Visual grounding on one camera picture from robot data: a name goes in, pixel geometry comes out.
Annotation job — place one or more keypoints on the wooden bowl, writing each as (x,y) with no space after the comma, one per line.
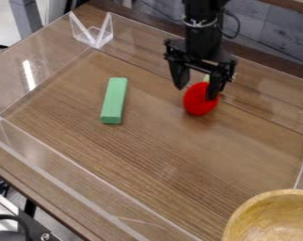
(270,217)

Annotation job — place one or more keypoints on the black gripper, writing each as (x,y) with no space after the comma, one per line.
(183,60)

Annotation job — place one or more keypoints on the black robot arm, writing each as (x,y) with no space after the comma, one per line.
(203,22)

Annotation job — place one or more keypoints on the black metal bracket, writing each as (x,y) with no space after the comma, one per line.
(40,233)

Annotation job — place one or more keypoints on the green rectangular block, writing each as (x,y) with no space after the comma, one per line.
(111,114)

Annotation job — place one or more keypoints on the clear acrylic tray enclosure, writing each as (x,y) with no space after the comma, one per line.
(162,177)

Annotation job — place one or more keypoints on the red plush fruit green leaf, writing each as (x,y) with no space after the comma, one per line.
(196,103)

